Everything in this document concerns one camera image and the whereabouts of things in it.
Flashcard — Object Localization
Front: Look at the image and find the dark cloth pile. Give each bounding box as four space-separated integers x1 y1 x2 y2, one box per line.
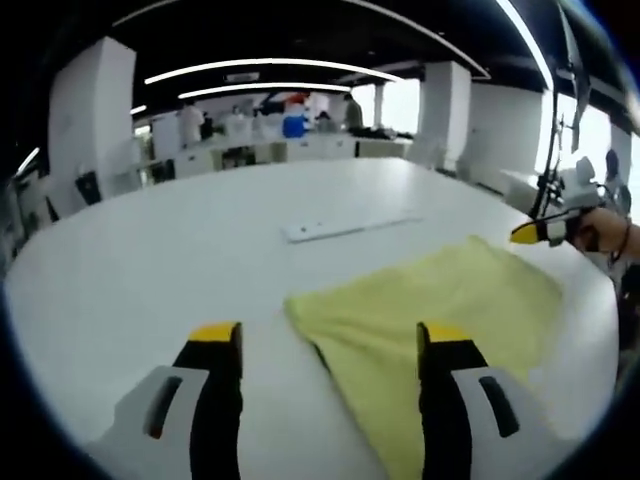
349 126 417 142

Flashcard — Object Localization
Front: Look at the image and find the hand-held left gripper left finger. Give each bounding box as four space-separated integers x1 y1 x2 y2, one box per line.
82 322 245 480

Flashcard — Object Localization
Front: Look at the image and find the blue storage box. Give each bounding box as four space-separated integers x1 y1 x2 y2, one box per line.
281 115 308 140

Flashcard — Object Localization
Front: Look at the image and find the black sign stand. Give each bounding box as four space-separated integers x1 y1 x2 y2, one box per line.
74 169 104 207

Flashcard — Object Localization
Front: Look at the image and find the white drawer counter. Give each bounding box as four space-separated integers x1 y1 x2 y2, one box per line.
174 136 417 177

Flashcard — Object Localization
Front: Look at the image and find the black tripod stand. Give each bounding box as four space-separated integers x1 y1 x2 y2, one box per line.
528 0 595 222

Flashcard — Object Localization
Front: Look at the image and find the white box appliance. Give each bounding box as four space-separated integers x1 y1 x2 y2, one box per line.
151 111 182 162

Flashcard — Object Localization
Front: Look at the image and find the person's right hand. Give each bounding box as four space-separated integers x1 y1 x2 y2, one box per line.
569 207 634 256

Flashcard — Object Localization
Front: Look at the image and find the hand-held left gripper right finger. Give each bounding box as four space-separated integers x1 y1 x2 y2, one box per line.
417 322 566 480

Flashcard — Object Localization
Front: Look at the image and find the white table cable cover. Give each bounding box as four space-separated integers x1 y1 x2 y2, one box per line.
279 214 424 245

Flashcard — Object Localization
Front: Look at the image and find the white ceiling light strip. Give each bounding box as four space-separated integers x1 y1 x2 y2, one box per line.
177 81 354 101
144 58 402 86

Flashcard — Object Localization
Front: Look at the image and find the white square pillar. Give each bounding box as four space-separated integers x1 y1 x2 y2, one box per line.
48 35 137 201
419 60 474 167

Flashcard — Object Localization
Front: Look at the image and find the yellow blue grey garment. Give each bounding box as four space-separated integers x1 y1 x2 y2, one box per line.
283 234 567 480

